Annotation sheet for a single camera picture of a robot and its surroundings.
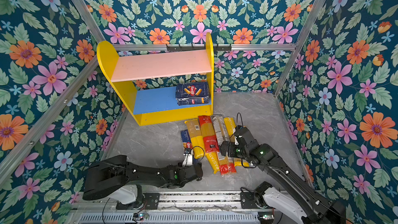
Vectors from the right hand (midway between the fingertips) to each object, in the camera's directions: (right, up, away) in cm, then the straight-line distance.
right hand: (226, 148), depth 76 cm
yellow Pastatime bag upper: (+5, +10, +23) cm, 25 cm away
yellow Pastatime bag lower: (-6, -9, +8) cm, 14 cm away
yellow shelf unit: (-41, +21, +17) cm, 49 cm away
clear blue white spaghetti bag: (-1, +7, +18) cm, 19 cm away
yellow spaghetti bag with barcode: (-16, +2, +15) cm, 22 cm away
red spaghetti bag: (-8, +1, +13) cm, 15 cm away
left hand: (-14, -12, +8) cm, 20 cm away
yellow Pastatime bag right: (+7, -10, +8) cm, 15 cm away
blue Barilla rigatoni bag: (-19, +29, +17) cm, 39 cm away
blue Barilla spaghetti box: (-21, -1, +14) cm, 25 cm away
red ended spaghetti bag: (+1, -10, +7) cm, 12 cm away
